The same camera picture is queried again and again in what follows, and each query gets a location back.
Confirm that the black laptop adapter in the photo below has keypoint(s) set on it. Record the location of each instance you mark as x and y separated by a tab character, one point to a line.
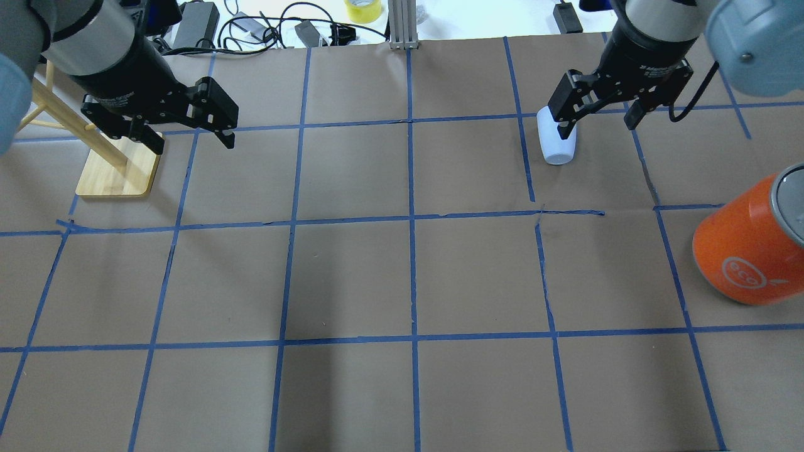
197	26

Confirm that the black power adapter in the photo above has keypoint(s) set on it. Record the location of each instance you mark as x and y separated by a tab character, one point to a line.
566	18

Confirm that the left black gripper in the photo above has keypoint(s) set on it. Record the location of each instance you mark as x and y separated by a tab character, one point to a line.
125	72

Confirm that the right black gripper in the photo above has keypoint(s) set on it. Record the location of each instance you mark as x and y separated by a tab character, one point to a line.
642	51

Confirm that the wooden cup stand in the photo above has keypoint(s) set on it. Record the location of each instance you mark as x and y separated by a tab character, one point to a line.
115	167

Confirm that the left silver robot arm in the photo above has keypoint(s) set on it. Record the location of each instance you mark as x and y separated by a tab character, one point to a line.
103	46

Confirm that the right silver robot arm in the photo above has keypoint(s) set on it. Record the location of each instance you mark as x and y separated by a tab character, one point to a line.
757	45

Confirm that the orange can-shaped container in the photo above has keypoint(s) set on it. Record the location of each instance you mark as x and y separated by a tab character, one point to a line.
751	249

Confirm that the yellow tape roll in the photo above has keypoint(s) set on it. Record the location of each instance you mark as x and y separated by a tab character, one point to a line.
363	11

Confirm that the aluminium frame post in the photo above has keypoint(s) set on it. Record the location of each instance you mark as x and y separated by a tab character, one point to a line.
402	25

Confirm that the light blue plastic cup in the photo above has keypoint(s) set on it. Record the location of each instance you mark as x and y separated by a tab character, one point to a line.
556	151

